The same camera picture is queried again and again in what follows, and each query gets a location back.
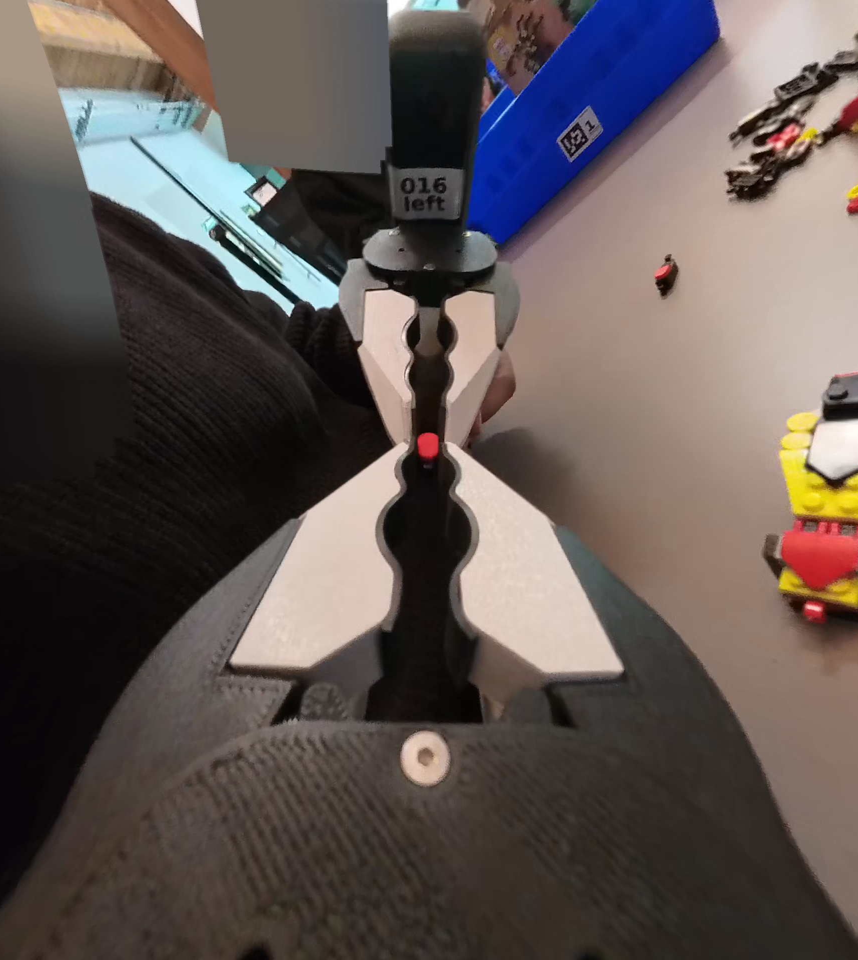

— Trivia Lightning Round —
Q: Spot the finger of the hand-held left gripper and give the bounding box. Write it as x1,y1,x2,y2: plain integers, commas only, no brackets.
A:
356,291,421,447
438,291,505,449

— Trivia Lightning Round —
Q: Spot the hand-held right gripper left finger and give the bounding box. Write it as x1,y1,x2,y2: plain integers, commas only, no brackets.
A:
228,442,409,720

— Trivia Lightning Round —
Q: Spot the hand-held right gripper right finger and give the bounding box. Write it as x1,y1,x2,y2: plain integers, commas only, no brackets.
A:
447,444,625,720

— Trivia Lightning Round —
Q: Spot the blue bin with white tag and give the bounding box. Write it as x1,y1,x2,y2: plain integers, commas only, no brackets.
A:
466,0,721,245

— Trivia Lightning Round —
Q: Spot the person's black sweater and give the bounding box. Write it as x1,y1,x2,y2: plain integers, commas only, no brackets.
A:
0,191,400,960

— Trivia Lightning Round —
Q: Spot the cardboard lego box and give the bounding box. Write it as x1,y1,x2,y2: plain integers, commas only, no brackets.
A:
483,0,598,95

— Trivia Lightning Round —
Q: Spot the wooden ceiling beam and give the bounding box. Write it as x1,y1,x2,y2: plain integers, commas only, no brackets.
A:
27,0,220,132

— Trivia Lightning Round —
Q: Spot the pile of lego pieces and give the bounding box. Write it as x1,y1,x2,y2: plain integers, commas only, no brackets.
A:
723,6,858,226

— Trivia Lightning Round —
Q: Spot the yellow red lego car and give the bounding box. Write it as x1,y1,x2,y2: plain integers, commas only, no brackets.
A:
762,365,858,624

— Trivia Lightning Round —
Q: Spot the person's left forearm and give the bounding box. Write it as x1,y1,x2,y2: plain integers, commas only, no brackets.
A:
282,296,385,421

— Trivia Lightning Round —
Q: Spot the person's left hand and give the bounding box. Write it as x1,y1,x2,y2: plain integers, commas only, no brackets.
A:
472,351,517,449

